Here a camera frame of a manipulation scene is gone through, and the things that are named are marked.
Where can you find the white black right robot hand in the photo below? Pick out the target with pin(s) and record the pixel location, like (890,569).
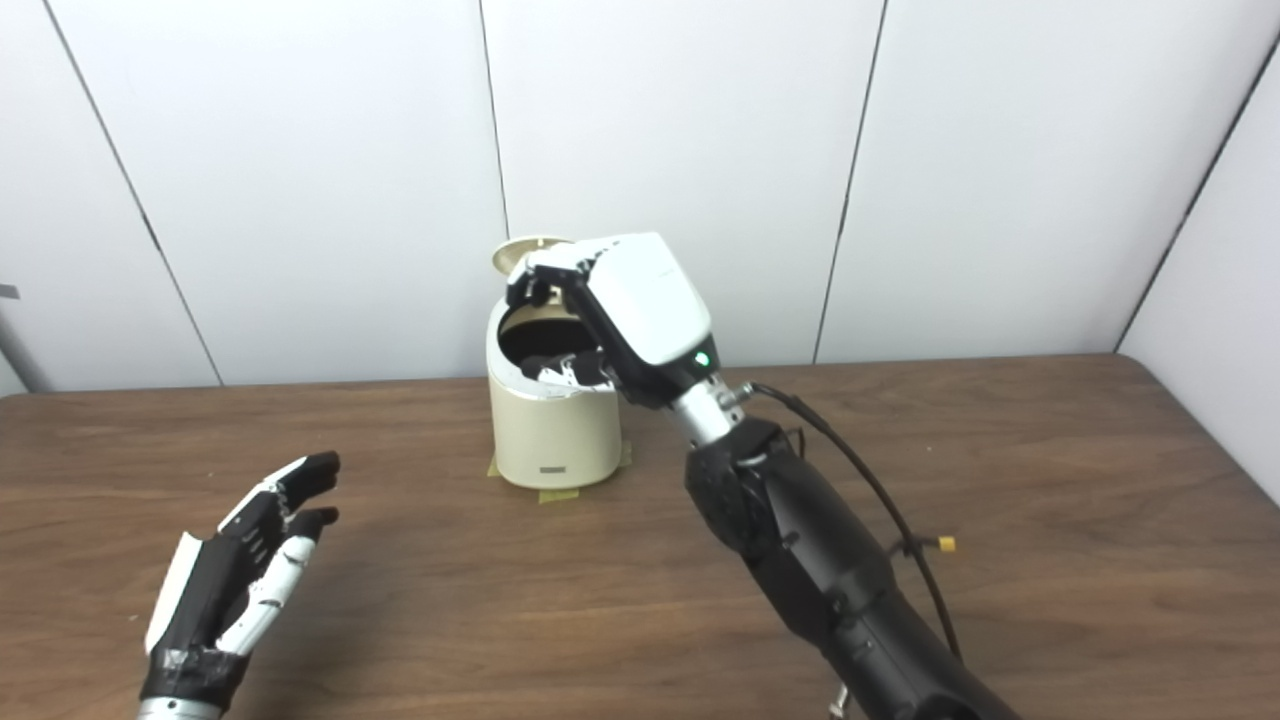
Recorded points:
(650,300)

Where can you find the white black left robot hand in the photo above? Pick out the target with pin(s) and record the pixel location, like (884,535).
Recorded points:
(205,590)

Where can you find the cream round bin lid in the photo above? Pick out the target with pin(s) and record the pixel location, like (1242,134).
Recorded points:
(518,252)

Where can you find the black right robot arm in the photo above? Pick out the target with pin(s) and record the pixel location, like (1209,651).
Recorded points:
(830,570)

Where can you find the cream-colored bin body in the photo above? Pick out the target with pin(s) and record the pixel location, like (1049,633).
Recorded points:
(550,435)

